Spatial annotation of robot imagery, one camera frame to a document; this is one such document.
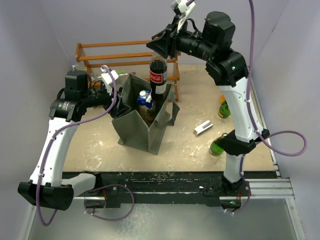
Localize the green glass bottle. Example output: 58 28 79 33
218 101 231 119
209 132 228 157

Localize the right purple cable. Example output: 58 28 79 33
186 0 307 216

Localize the wooden shelf rack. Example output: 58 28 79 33
75 39 182 102

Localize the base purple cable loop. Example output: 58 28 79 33
83 183 136 222

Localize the white stapler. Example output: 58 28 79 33
193 120 213 136

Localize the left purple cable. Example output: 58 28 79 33
35 64 118 227

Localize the green glass bottle front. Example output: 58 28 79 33
209 132 228 157

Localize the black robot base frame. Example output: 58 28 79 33
80 171 251 208

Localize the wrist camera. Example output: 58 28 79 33
171 0 196 33
100 65 121 95

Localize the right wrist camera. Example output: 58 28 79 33
171 0 196 33

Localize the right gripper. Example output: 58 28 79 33
146 13 216 62

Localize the blue juice carton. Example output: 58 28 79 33
137 90 156 125

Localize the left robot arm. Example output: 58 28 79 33
17 66 130 211

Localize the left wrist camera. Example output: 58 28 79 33
100 65 121 95

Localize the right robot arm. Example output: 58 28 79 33
146 11 270 196

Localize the orange soda plastic bottle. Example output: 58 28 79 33
219 95 226 104

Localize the cola glass bottle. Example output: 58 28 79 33
149 51 168 112

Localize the green canvas bag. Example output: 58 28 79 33
112 74 180 155

